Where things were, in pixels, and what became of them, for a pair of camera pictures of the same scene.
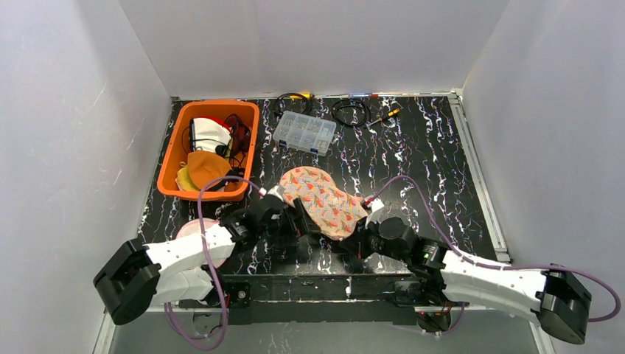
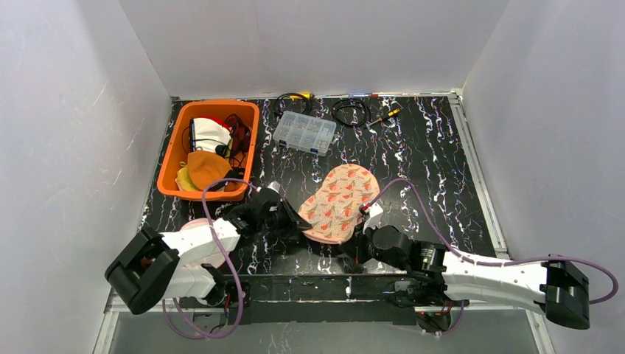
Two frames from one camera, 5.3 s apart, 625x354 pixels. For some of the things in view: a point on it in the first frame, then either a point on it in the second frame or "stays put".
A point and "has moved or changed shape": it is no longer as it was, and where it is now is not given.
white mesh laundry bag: x=192 y=227 stays put
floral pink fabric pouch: x=335 y=212 has moved or changed shape
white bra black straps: x=207 y=134 stays put
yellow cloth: x=204 y=167 stays put
